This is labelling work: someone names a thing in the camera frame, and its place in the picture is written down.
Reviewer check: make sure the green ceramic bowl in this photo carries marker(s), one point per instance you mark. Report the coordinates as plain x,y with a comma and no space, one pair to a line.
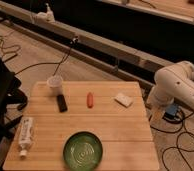
83,151

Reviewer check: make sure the orange sausage toy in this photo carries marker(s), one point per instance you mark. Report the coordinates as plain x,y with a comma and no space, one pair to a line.
90,101

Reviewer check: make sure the white toothpaste tube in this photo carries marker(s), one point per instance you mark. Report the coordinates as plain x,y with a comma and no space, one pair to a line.
26,136

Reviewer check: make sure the white sponge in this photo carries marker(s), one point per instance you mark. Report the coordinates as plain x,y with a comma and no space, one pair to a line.
124,100

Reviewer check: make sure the black rectangular remote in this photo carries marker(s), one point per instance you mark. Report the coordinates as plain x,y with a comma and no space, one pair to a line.
61,103

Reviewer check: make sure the blue box on floor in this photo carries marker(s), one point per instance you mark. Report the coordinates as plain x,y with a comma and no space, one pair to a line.
171,111

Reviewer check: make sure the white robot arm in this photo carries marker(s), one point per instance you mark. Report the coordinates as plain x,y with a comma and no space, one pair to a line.
173,81

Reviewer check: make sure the black office chair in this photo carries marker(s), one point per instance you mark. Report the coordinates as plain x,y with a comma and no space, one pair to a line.
9,94

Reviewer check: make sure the white power strip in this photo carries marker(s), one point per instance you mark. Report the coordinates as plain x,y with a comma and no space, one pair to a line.
48,15

